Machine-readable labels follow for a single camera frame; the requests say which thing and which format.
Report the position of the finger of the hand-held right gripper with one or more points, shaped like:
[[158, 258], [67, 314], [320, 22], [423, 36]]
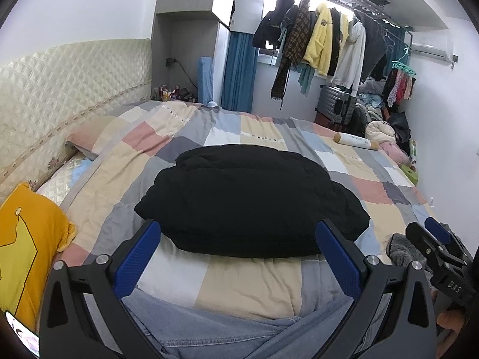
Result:
[[438, 230], [421, 239]]

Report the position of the white hoodie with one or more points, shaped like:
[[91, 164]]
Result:
[[351, 56]]

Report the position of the smartphone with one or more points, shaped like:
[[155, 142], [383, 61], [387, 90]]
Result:
[[22, 334]]

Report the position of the white and green packet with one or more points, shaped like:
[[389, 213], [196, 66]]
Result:
[[413, 151]]

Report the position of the grey fluffy cloth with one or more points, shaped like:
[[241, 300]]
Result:
[[404, 250]]

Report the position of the white tube with tan ends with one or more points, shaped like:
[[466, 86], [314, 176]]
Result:
[[355, 141]]

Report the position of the yellow fleece jacket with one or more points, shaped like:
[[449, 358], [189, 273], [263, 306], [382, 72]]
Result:
[[318, 41]]

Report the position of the patchwork quilt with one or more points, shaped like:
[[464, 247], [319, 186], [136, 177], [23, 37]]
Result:
[[262, 131]]

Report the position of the group of cosmetic bottles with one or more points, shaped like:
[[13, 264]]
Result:
[[164, 93]]

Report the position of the teal laundry clip hanger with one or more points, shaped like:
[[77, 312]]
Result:
[[398, 86]]

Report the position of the brown plaid scarf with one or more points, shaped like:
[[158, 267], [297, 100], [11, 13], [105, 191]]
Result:
[[288, 56]]

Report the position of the patchwork pillow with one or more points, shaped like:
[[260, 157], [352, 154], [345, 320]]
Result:
[[93, 131]]

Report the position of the teal hanging garment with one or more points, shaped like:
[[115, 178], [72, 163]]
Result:
[[305, 78]]

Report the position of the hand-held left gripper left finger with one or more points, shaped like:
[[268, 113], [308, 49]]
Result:
[[134, 258]]

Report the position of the cream quilted headboard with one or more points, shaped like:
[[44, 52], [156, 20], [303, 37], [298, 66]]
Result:
[[56, 93]]

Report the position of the white air conditioner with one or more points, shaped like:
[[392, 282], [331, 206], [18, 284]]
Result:
[[430, 46]]

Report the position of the black padded jacket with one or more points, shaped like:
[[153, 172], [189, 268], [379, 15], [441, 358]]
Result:
[[254, 194]]

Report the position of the blue denim jeans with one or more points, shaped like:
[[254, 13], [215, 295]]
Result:
[[224, 333]]

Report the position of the green box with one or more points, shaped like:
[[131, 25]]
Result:
[[409, 175]]

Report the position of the pile of mixed clothes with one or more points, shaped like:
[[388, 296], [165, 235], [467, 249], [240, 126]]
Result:
[[378, 131]]

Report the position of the person's right hand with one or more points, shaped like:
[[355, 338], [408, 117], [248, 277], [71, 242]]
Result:
[[451, 319]]

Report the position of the black long coat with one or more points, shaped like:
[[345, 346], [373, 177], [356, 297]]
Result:
[[374, 45]]

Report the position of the yellow printed pillow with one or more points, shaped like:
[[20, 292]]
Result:
[[30, 239]]

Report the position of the blue curtain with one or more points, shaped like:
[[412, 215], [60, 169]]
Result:
[[239, 74]]

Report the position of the black hanging garment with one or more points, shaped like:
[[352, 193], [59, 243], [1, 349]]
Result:
[[336, 45]]

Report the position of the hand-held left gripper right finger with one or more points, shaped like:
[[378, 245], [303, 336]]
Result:
[[336, 258]]

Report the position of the black wall charger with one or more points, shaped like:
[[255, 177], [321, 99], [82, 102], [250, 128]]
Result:
[[170, 63]]

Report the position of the grey suitcase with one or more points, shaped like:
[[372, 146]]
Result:
[[331, 103]]

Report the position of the dark short jacket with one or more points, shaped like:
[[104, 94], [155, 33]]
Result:
[[267, 30]]

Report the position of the cream quilted mattress pad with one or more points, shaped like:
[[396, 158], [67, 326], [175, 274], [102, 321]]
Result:
[[63, 179]]

